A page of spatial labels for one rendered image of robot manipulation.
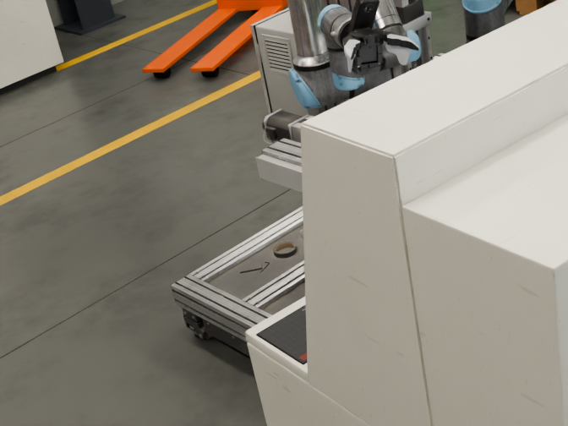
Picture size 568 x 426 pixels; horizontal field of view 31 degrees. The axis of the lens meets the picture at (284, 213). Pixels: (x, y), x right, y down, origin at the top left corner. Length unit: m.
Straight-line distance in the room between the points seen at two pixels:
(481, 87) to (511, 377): 0.46
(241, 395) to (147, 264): 1.11
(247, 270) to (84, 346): 0.73
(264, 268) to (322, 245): 2.15
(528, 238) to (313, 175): 0.42
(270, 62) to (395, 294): 1.69
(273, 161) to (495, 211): 1.55
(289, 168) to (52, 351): 1.62
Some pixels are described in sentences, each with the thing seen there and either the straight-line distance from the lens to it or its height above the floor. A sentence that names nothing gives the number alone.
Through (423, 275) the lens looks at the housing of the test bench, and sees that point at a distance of 1.50.
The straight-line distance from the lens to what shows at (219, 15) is 7.38.
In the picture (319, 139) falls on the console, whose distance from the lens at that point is 1.56.
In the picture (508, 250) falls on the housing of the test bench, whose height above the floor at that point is 1.47.
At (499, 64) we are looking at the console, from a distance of 1.70.
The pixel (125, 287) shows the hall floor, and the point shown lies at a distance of 4.38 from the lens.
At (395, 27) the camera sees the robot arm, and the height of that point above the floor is 1.39.
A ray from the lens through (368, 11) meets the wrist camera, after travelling 2.20.
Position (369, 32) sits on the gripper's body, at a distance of 2.20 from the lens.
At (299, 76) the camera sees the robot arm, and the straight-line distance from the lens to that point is 2.64.
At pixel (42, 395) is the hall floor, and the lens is 3.91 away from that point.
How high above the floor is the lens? 2.17
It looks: 28 degrees down
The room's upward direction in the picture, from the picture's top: 12 degrees counter-clockwise
